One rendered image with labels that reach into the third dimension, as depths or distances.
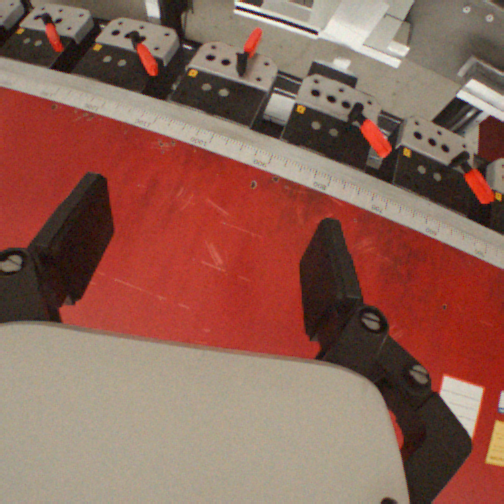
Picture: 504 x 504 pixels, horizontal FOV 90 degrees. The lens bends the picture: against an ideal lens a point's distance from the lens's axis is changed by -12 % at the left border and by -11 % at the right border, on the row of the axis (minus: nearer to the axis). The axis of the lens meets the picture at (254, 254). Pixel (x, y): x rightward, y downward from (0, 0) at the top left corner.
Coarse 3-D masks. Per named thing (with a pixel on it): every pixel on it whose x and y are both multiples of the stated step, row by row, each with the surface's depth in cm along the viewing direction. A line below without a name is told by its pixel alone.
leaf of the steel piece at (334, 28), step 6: (330, 24) 54; (336, 24) 54; (330, 30) 55; (336, 30) 55; (342, 30) 54; (348, 30) 54; (336, 36) 56; (342, 36) 56; (348, 36) 55; (354, 36) 55; (360, 36) 54; (348, 42) 57; (354, 42) 56; (360, 42) 56; (354, 48) 57
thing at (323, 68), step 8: (312, 64) 54; (320, 64) 54; (328, 64) 55; (312, 72) 53; (320, 72) 53; (328, 72) 53; (336, 72) 54; (344, 72) 55; (352, 72) 55; (336, 80) 53; (344, 80) 53; (352, 80) 54
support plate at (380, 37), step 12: (324, 0) 50; (336, 0) 49; (396, 0) 45; (408, 0) 44; (312, 12) 53; (324, 12) 52; (396, 12) 47; (324, 24) 55; (384, 24) 50; (396, 24) 49; (372, 36) 53; (384, 36) 52; (384, 48) 55
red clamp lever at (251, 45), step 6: (258, 30) 46; (252, 36) 45; (258, 36) 46; (246, 42) 45; (252, 42) 45; (258, 42) 46; (246, 48) 44; (252, 48) 45; (240, 54) 43; (246, 54) 45; (252, 54) 46; (240, 60) 43; (246, 60) 44; (240, 66) 44; (246, 66) 45; (240, 72) 46
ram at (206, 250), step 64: (0, 64) 45; (0, 128) 42; (64, 128) 43; (128, 128) 44; (0, 192) 40; (64, 192) 40; (128, 192) 41; (192, 192) 42; (256, 192) 43; (320, 192) 44; (384, 192) 45; (128, 256) 39; (192, 256) 40; (256, 256) 41; (384, 256) 42; (448, 256) 43; (64, 320) 36; (128, 320) 37; (192, 320) 38; (256, 320) 39; (448, 320) 41
